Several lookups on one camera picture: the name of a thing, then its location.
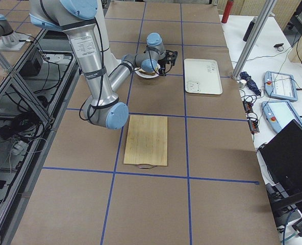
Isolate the lower blue teach pendant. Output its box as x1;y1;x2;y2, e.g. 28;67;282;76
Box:
261;100;302;133

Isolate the black monitor stand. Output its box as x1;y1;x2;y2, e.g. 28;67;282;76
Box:
265;183;302;217

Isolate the bread slice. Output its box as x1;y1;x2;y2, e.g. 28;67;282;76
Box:
139;67;158;76

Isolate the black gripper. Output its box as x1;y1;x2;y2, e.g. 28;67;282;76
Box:
158;50;178;76

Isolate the black laptop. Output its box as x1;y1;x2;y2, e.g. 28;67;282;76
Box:
260;120;302;213

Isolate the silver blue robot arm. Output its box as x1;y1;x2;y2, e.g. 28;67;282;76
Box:
0;14;24;52
30;1;178;130

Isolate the white round plate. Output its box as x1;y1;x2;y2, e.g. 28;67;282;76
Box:
134;67;159;79

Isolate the wooden cutting board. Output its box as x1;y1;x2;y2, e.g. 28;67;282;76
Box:
123;115;168;167

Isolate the aluminium frame post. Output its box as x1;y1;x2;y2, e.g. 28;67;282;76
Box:
231;0;277;80

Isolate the upper blue teach pendant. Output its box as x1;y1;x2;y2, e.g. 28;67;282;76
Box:
264;71;298;102

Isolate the folded blue umbrella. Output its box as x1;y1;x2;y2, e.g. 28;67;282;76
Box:
240;71;261;96

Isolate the blue teach pendant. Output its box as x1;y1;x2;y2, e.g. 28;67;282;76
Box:
264;71;298;102
261;100;302;133

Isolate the red bottle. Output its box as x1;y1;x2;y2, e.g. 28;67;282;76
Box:
221;0;234;23

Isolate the black bottle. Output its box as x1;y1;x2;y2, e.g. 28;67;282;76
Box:
243;16;257;42

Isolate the cream bear tray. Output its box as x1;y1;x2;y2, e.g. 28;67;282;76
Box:
184;59;223;95

